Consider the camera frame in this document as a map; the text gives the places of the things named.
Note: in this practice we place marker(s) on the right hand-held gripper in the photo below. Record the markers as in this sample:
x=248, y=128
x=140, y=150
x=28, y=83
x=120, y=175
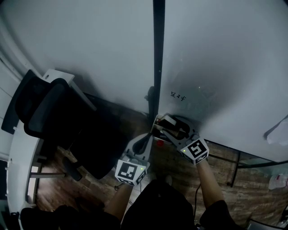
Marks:
x=195, y=149

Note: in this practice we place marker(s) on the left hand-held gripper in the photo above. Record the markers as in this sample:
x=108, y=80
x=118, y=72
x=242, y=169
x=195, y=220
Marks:
x=128, y=171

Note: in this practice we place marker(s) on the black and white whiteboard eraser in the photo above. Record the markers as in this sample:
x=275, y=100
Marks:
x=171, y=121

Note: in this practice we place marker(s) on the white plastic box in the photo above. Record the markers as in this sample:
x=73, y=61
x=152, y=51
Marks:
x=155, y=129

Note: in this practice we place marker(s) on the person's left forearm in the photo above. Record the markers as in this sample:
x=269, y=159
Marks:
x=119, y=202

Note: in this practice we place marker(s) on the person's right forearm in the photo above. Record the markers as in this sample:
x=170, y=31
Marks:
x=210, y=184

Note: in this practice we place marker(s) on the whiteboard on black stand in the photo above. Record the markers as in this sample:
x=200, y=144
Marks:
x=213, y=56

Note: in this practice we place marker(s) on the round red magnet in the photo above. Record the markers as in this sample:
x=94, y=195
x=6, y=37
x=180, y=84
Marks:
x=160, y=143

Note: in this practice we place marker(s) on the red capped marker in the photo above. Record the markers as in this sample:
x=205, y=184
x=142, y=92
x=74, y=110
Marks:
x=158, y=120

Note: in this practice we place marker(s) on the person's right shoe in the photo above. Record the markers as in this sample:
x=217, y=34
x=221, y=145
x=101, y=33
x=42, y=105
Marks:
x=168, y=180

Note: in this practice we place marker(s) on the person's black clothing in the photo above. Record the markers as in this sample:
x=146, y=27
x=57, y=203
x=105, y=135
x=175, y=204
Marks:
x=157, y=209

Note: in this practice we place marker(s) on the black high-back office chair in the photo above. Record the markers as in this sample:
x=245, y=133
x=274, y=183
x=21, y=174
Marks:
x=67, y=125

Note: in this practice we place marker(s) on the frosted glass door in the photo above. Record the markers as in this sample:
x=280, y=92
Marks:
x=265, y=164

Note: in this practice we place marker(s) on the crumpled white paper sheet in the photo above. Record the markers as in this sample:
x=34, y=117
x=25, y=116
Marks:
x=277, y=134

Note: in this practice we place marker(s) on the white plastic bag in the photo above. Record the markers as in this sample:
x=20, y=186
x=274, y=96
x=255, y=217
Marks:
x=277, y=182

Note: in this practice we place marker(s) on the white desk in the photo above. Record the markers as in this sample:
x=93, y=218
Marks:
x=20, y=152

